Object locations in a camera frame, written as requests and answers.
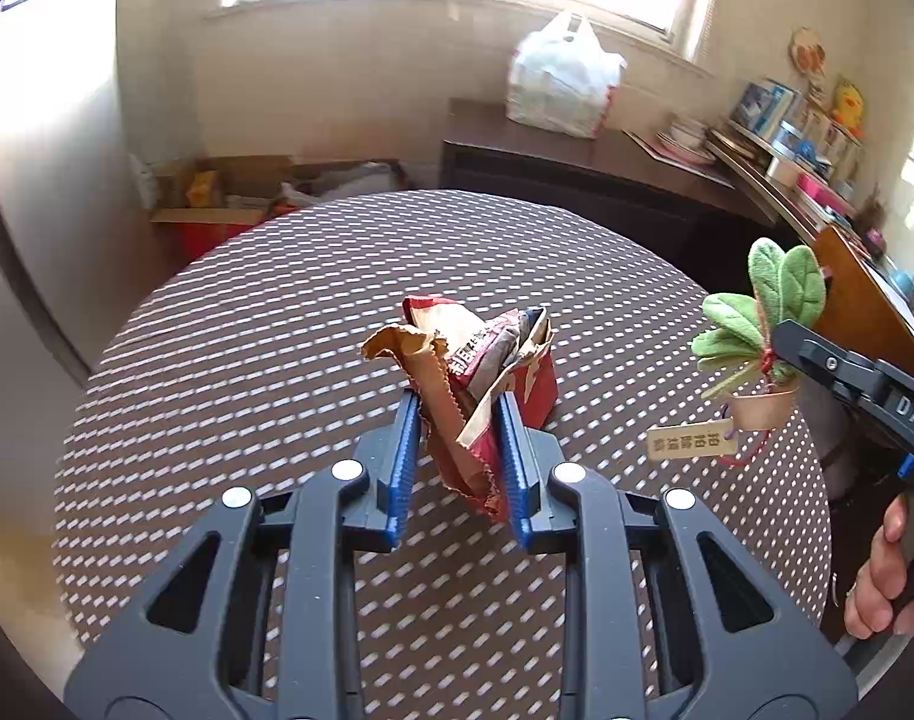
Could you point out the red paper bag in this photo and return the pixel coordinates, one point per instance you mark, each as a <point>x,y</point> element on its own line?
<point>464,360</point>

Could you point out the person's right hand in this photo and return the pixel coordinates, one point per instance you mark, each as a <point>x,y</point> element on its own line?
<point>877,600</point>

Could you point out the yellow small carton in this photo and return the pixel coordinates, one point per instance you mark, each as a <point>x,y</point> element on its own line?
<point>202,190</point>

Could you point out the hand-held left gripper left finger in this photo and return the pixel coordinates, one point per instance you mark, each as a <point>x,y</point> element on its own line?
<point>401,480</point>

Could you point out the dark wooden cabinet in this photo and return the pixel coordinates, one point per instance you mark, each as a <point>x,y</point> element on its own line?
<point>562,165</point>

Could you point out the round wall ornament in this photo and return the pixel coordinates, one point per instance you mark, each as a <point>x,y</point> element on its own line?
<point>808,52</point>

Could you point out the beige refrigerator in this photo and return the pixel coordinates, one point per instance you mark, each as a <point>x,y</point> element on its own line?
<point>22,165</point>

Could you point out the green plush potted plant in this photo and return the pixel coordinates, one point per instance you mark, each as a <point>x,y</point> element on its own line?
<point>764,406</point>

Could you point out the pink flat box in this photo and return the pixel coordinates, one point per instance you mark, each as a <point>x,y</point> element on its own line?
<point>824,191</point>

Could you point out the wooden side shelf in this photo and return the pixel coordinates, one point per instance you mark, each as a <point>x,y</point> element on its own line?
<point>869,292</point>

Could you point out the open cardboard box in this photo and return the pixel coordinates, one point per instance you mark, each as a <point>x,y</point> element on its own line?
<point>277,180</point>

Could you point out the white packet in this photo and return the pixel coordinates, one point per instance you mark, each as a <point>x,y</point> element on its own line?
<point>143,180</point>

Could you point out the pink place mat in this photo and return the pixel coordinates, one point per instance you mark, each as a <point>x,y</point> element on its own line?
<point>652,146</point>

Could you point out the white plastic bag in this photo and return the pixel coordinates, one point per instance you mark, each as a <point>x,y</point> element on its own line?
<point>562,82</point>

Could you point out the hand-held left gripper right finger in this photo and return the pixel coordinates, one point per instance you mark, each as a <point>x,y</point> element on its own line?
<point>518,487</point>

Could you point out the stack of bowls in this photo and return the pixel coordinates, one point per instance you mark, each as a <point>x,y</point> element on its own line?
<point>689,139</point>

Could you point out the yellow duck plush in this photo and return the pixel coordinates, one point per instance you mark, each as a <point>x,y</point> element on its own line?
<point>848,109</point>

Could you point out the blue white book box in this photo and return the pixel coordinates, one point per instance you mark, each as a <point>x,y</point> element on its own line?
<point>761,106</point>

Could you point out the brown polka dot tablecloth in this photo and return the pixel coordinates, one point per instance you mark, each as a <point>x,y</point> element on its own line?
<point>239,352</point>

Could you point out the red gift box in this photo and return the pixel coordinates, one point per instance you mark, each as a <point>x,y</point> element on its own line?
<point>202,240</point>

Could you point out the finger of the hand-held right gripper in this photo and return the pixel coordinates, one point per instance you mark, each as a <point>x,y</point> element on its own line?
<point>824,364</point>

